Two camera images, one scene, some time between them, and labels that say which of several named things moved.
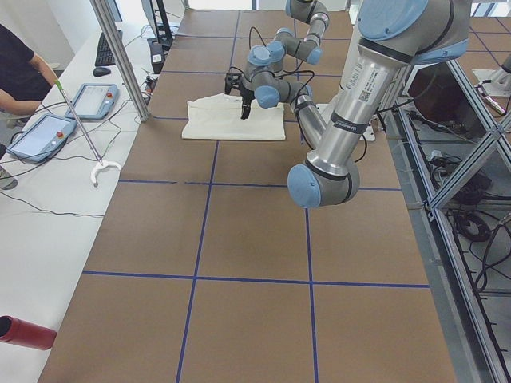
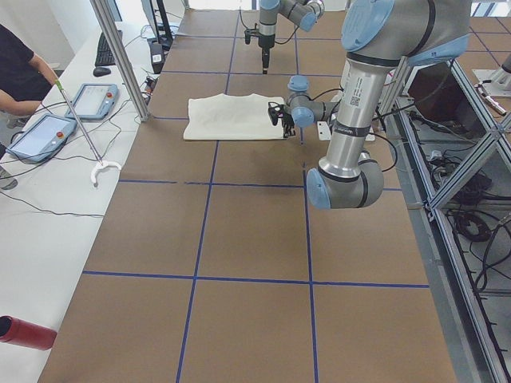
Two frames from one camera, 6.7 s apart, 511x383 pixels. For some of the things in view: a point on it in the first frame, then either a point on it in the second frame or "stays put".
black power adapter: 157,57 stays put
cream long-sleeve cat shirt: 219,116 stays put
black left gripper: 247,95 → 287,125
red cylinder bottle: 29,334 stays put
